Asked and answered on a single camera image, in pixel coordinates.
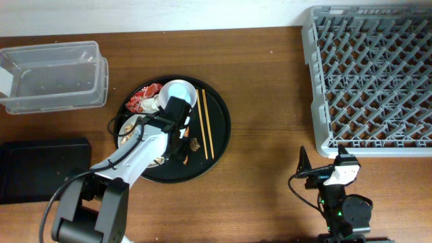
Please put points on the light blue cup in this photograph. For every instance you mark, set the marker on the light blue cup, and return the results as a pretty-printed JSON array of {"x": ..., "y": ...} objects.
[{"x": 178, "y": 90}]

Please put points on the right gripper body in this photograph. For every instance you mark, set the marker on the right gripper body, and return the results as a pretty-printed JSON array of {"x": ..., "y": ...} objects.
[{"x": 317, "y": 182}]

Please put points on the grey plate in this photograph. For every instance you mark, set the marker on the grey plate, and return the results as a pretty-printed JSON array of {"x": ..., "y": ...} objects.
[{"x": 131, "y": 120}]

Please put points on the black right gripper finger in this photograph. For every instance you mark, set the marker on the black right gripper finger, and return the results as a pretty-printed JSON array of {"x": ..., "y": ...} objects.
[
  {"x": 342, "y": 152},
  {"x": 304, "y": 165}
]

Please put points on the clear plastic bin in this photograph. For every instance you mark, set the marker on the clear plastic bin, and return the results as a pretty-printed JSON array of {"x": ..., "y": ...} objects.
[{"x": 55, "y": 77}]

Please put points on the brown food chunk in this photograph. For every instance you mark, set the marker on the brown food chunk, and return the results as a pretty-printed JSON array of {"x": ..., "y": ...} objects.
[{"x": 194, "y": 145}]

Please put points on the grey dishwasher rack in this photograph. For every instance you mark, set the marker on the grey dishwasher rack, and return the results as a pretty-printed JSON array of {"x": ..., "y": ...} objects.
[{"x": 370, "y": 68}]

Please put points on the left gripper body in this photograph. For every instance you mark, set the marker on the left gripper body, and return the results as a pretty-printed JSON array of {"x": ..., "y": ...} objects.
[{"x": 179, "y": 152}]

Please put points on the pink white bowl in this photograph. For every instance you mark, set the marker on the pink white bowl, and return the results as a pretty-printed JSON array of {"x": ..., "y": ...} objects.
[{"x": 163, "y": 94}]

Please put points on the black rectangular bin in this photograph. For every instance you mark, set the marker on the black rectangular bin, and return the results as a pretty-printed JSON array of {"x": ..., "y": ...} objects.
[{"x": 31, "y": 171}]

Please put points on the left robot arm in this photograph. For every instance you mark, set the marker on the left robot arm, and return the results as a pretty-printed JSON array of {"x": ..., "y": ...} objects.
[{"x": 93, "y": 204}]

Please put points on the right wooden chopstick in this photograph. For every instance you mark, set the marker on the right wooden chopstick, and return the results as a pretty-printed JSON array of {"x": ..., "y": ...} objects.
[{"x": 208, "y": 123}]

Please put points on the wooden chopstick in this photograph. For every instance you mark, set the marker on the wooden chopstick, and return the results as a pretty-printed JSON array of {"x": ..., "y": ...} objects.
[
  {"x": 208, "y": 123},
  {"x": 201, "y": 124}
]

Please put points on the orange carrot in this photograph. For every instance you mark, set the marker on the orange carrot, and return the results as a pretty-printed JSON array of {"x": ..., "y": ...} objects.
[{"x": 186, "y": 135}]

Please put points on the red snack wrapper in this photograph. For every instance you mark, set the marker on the red snack wrapper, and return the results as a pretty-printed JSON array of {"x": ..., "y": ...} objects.
[{"x": 150, "y": 91}]

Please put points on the rice and food scraps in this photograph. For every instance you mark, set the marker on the rice and food scraps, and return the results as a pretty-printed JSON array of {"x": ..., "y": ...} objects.
[{"x": 129, "y": 130}]

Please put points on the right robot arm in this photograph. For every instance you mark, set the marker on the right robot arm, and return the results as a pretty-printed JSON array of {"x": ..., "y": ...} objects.
[{"x": 347, "y": 215}]

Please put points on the white label on bin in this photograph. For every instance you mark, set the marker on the white label on bin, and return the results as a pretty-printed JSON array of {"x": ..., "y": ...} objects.
[{"x": 6, "y": 82}]

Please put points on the crumpled white tissue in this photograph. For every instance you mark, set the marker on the crumpled white tissue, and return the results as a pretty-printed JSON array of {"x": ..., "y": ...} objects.
[{"x": 150, "y": 105}]

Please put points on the round black tray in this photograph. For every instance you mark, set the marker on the round black tray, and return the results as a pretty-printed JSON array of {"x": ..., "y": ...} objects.
[{"x": 175, "y": 171}]

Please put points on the left wooden chopstick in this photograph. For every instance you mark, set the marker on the left wooden chopstick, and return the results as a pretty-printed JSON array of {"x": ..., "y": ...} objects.
[{"x": 201, "y": 124}]

